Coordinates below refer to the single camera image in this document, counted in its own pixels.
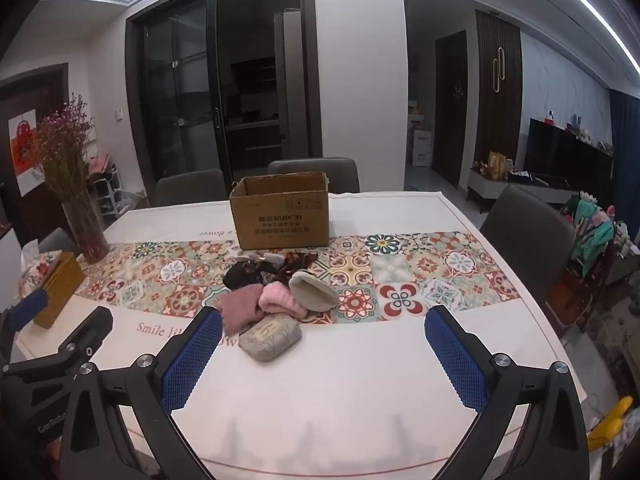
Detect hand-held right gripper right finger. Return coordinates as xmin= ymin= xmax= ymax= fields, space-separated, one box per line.
xmin=423 ymin=304 xmax=591 ymax=480

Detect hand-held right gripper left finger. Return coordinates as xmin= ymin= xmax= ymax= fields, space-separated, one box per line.
xmin=59 ymin=305 xmax=224 ymax=480

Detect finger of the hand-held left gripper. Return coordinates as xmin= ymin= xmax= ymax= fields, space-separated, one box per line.
xmin=0 ymin=288 xmax=49 ymax=357
xmin=3 ymin=305 xmax=115 ymax=382

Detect mauve knit sock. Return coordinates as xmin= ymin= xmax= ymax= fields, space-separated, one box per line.
xmin=216 ymin=284 xmax=266 ymax=337

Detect grey floral fabric pouch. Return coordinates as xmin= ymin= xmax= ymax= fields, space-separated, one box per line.
xmin=238 ymin=316 xmax=303 ymax=362

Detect black printed cloth bundle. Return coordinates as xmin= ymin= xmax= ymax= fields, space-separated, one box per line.
xmin=222 ymin=261 xmax=262 ymax=291

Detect light pink knit sock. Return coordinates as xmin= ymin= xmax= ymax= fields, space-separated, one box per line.
xmin=257 ymin=282 xmax=308 ymax=320

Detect grey fuzzy slipper sock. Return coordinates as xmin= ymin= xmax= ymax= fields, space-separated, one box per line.
xmin=288 ymin=270 xmax=340 ymax=317

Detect orange black striped scarf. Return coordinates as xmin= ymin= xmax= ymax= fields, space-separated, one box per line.
xmin=280 ymin=251 xmax=321 ymax=281

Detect brown cardboard box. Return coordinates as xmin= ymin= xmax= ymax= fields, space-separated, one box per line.
xmin=229 ymin=171 xmax=332 ymax=251

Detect yellow wooden box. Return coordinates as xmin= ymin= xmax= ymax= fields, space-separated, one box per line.
xmin=32 ymin=251 xmax=87 ymax=330

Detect floral tissue box cover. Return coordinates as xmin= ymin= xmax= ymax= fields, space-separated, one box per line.
xmin=19 ymin=241 xmax=63 ymax=301

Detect brown chair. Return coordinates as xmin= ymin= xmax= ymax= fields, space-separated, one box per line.
xmin=547 ymin=240 xmax=621 ymax=331

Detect white shoe rack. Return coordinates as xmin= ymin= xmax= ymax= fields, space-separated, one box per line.
xmin=90 ymin=162 xmax=132 ymax=218

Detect grey dining chair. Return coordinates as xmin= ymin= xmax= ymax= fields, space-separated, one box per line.
xmin=267 ymin=157 xmax=361 ymax=194
xmin=479 ymin=185 xmax=578 ymax=306
xmin=152 ymin=169 xmax=228 ymax=208

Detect red and white poster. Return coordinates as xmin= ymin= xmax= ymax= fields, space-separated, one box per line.
xmin=7 ymin=107 xmax=43 ymax=196

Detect dried flower bouquet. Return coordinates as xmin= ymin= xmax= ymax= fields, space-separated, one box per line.
xmin=35 ymin=92 xmax=101 ymax=241

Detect yellow plastic toy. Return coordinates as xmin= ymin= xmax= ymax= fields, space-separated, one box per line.
xmin=586 ymin=396 xmax=636 ymax=453

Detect green clothes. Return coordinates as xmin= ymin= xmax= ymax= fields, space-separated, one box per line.
xmin=570 ymin=195 xmax=615 ymax=273

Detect white hallway box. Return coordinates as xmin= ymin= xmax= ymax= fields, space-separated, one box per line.
xmin=411 ymin=130 xmax=433 ymax=167

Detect dark hallway door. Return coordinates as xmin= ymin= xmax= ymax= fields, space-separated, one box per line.
xmin=434 ymin=30 xmax=468 ymax=190

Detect blue curtain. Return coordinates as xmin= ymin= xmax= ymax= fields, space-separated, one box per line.
xmin=609 ymin=87 xmax=640 ymax=241

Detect dark sliding glass door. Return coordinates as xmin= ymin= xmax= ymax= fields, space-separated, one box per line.
xmin=125 ymin=0 xmax=323 ymax=206

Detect slatted wooden wall panel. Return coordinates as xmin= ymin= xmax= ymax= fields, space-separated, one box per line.
xmin=474 ymin=9 xmax=523 ymax=171

